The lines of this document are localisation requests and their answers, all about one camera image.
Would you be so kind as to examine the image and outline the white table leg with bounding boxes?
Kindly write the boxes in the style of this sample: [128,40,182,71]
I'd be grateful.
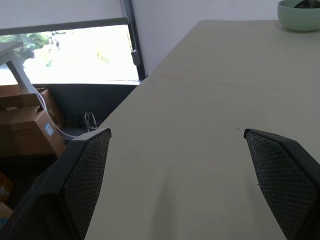
[0,41,37,95]

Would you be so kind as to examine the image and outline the grey coiled cable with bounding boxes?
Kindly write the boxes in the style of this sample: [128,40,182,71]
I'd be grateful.
[83,111,99,132]

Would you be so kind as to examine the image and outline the pale green ceramic bowl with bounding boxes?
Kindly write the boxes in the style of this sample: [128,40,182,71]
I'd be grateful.
[277,0,320,33]

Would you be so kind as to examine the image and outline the black window frame post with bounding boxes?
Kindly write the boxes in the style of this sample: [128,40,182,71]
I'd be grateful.
[126,0,148,81]

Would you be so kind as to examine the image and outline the white roller window blind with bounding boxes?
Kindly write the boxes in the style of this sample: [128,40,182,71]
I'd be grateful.
[0,0,129,30]

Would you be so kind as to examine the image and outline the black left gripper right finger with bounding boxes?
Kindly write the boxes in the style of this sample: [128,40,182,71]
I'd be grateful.
[243,128,320,240]

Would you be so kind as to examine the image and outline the orange and blue carton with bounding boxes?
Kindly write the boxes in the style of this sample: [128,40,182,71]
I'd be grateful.
[0,171,15,226]

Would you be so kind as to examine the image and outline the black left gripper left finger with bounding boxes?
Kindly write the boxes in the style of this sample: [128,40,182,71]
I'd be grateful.
[0,127,112,240]

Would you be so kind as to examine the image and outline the white cable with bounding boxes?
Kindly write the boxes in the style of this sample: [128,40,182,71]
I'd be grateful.
[31,84,76,140]

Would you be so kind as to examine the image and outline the large brown cardboard box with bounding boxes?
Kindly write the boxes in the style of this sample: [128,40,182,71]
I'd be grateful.
[0,92,66,158]

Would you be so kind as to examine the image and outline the small brown cardboard box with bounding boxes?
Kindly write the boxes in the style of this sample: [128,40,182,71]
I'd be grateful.
[34,87,65,130]

